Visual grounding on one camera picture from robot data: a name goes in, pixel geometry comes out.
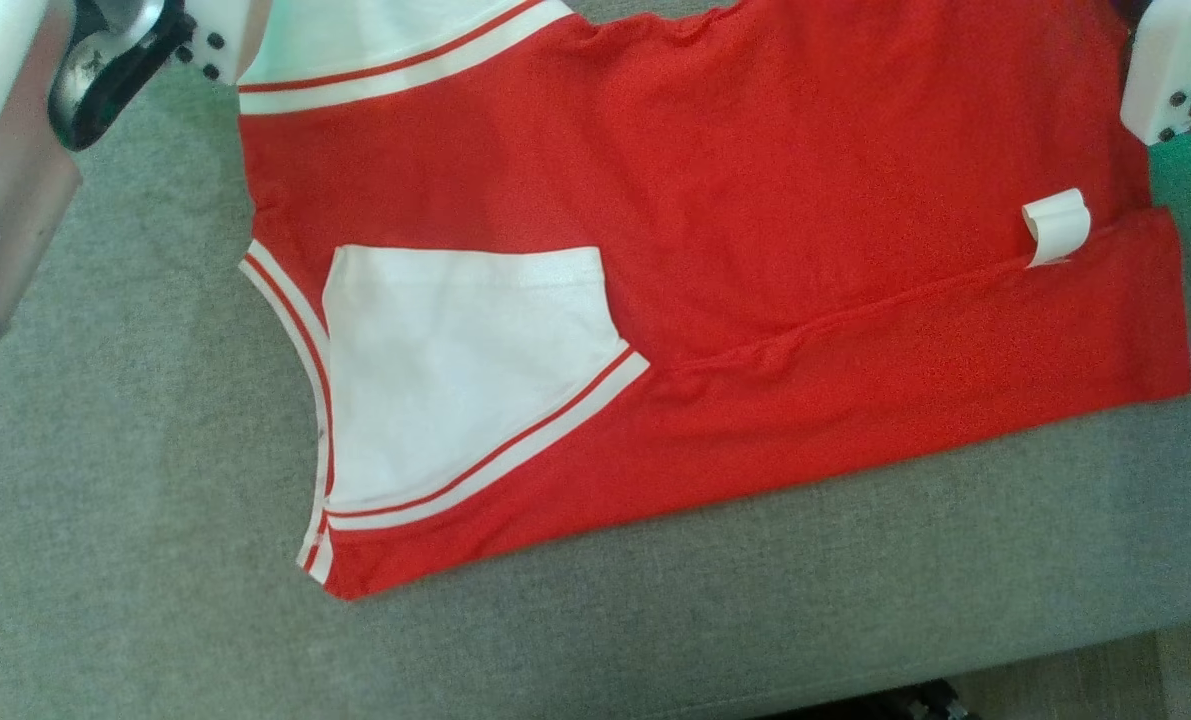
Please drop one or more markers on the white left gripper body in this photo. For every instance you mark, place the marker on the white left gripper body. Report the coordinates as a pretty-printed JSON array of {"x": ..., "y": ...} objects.
[{"x": 230, "y": 30}]

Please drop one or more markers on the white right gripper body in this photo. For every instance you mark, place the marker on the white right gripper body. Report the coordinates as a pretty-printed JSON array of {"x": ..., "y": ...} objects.
[{"x": 1170, "y": 60}]

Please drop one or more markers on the red and white sports shirt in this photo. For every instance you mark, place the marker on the red and white sports shirt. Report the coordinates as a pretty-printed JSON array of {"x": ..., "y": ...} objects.
[{"x": 755, "y": 200}]

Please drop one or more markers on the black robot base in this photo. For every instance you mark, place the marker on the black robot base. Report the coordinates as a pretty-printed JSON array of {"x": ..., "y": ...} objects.
[{"x": 875, "y": 705}]

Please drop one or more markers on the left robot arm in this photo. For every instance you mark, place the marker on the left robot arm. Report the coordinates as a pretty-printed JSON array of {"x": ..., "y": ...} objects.
[{"x": 5, "y": 200}]

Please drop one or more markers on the large grey sofa chaise cushion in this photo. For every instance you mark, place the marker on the large grey sofa chaise cushion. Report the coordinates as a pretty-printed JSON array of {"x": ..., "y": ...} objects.
[{"x": 155, "y": 550}]

